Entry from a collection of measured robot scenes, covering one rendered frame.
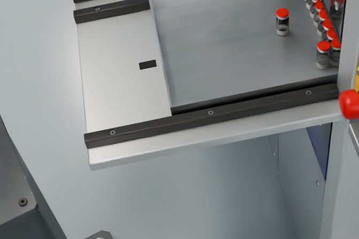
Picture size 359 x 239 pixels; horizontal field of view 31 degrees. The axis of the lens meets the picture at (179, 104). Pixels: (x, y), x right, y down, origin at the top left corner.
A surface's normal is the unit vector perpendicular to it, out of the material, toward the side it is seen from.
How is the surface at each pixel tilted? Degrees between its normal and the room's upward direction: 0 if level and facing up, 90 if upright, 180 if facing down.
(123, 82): 0
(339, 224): 90
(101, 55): 0
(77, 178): 0
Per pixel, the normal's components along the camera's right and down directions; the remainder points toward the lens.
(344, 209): 0.16, 0.76
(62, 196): -0.12, -0.61
